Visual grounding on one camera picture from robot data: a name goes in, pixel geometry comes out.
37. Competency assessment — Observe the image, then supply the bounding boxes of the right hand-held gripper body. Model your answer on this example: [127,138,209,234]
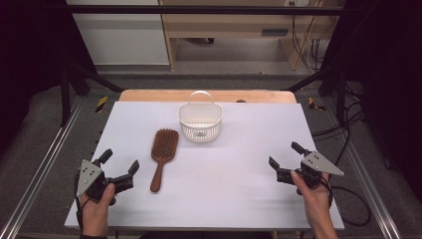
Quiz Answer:
[276,150,345,195]

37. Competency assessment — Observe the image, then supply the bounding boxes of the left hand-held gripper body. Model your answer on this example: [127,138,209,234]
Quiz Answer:
[75,158,135,204]

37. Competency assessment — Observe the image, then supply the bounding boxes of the brown wooden hairbrush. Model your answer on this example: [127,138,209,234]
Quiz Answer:
[149,127,180,193]

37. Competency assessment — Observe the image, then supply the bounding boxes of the white plastic basket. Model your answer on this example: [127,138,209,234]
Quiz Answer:
[177,90,224,144]

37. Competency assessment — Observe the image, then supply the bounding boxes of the person's left hand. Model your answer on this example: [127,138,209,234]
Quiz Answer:
[79,182,117,237]

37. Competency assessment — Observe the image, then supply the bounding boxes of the person's right hand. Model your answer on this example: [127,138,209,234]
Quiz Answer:
[291,170,332,231]

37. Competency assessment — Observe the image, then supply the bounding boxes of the yellow black floor tape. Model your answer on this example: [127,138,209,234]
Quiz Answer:
[308,97,327,113]
[95,96,109,114]

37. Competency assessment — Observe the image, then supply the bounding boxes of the wooden table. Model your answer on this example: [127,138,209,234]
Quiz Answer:
[118,89,298,104]

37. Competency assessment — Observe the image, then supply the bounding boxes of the white cabinet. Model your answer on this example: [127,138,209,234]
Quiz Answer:
[66,0,170,67]

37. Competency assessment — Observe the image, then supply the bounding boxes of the light wooden desk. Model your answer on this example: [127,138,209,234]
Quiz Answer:
[158,0,336,72]

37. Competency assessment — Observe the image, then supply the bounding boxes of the office chair base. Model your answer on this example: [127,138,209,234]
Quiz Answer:
[184,37,216,45]

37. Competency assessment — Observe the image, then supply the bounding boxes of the black floor cables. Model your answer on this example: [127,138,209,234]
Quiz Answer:
[312,84,366,167]

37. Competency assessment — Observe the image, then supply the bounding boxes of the metal floor rail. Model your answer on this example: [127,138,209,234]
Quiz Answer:
[322,99,403,239]
[0,96,85,239]

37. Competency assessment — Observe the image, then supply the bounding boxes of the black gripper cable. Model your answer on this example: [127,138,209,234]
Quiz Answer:
[326,180,372,228]

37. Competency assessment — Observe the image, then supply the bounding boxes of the black frame strut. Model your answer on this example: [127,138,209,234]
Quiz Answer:
[59,63,124,127]
[282,64,349,127]

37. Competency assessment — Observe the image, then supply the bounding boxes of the bundle of wall cables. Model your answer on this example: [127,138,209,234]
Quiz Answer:
[289,1,334,73]

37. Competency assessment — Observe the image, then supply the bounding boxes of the black horizontal frame bar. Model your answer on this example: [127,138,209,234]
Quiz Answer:
[66,4,346,16]

